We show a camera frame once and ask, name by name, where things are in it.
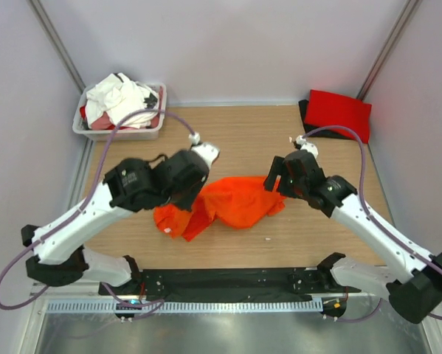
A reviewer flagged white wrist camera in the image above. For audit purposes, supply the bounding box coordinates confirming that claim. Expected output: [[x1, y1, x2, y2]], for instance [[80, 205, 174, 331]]
[[188, 132, 220, 168], [292, 136, 319, 158]]

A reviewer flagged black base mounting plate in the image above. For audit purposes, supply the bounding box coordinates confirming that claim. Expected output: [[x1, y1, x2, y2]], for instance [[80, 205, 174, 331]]
[[112, 268, 360, 303]]

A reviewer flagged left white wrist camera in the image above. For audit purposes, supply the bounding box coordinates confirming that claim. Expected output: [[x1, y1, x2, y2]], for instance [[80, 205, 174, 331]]
[[188, 132, 220, 168]]

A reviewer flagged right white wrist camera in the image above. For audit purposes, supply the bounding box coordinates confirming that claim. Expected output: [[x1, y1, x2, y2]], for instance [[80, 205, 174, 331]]
[[292, 136, 319, 158]]

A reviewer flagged orange t shirt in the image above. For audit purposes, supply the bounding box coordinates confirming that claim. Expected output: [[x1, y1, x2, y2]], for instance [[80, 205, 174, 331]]
[[153, 176, 286, 242]]

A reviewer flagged crumpled white t shirt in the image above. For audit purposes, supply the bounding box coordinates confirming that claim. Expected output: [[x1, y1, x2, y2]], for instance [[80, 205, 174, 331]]
[[85, 73, 159, 129]]

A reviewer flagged folded red t shirt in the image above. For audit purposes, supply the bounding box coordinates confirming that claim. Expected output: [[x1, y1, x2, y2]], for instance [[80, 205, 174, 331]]
[[305, 89, 372, 144]]

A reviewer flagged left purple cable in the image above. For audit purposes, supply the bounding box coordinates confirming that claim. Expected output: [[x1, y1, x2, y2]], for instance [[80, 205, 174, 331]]
[[0, 109, 201, 320]]

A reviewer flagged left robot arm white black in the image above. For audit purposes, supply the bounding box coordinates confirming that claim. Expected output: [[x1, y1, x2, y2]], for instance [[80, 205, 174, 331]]
[[21, 143, 219, 295]]

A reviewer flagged folded black t shirt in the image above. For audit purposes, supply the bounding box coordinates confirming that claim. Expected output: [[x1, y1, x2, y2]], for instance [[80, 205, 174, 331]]
[[298, 100, 350, 140]]

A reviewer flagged white plastic basket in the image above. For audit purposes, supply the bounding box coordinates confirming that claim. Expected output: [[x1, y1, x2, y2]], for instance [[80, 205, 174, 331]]
[[72, 83, 168, 142]]

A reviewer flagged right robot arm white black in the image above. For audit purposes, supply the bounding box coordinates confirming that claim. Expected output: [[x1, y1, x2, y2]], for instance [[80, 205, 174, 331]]
[[263, 150, 442, 324]]

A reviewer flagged slotted grey cable duct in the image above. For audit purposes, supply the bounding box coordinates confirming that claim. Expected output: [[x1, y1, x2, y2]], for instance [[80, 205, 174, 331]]
[[46, 298, 323, 315]]

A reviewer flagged pink garment in basket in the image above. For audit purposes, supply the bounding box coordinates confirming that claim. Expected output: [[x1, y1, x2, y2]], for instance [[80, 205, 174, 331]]
[[89, 113, 114, 131]]

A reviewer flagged red garment in basket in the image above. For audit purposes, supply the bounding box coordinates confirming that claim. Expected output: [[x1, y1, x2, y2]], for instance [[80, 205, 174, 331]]
[[79, 105, 89, 129]]

